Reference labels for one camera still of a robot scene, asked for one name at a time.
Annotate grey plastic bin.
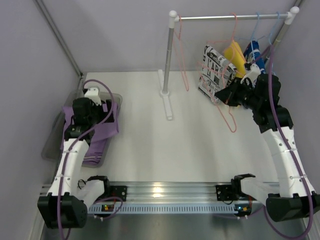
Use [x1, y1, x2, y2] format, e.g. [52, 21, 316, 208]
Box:
[41, 90, 123, 168]

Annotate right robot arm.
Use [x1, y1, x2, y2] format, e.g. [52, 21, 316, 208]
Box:
[214, 74, 320, 222]

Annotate light blue hanger with trousers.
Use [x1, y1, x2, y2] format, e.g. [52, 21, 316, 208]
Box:
[234, 12, 261, 47]

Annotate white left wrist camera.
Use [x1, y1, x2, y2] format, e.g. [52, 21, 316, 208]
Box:
[84, 87, 102, 106]

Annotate purple trousers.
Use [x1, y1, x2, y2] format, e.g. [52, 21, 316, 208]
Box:
[61, 101, 120, 166]

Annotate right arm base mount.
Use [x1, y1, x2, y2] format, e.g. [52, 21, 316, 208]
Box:
[215, 184, 256, 205]

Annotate empty light blue hanger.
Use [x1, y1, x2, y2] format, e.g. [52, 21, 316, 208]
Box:
[257, 11, 280, 76]

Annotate pink hanger of purple trousers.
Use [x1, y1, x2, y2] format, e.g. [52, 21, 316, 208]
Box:
[196, 44, 238, 133]

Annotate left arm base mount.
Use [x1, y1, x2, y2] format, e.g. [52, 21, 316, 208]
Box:
[98, 185, 128, 202]

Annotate yellow trousers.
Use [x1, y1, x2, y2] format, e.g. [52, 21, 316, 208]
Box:
[223, 40, 246, 78]

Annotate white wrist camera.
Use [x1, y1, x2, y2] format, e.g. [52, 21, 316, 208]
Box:
[240, 62, 261, 84]
[84, 87, 102, 106]

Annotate black white print trousers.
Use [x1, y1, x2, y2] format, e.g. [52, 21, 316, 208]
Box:
[197, 44, 237, 106]

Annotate aluminium mounting rail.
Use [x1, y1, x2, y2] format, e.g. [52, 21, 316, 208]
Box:
[37, 181, 311, 204]

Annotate pink hanger of black trousers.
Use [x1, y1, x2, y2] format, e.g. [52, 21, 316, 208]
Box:
[172, 14, 190, 92]

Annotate white metal clothes rack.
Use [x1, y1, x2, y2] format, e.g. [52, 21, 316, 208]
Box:
[158, 5, 300, 121]

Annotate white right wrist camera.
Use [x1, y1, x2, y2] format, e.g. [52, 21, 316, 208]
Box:
[240, 62, 261, 84]

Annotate blue white print trousers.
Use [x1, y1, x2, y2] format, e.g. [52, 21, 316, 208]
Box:
[243, 40, 266, 74]

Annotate blue slotted cable duct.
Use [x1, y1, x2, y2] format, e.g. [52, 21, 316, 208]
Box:
[88, 203, 238, 215]

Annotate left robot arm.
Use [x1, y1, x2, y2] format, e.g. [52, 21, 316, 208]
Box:
[37, 97, 119, 229]

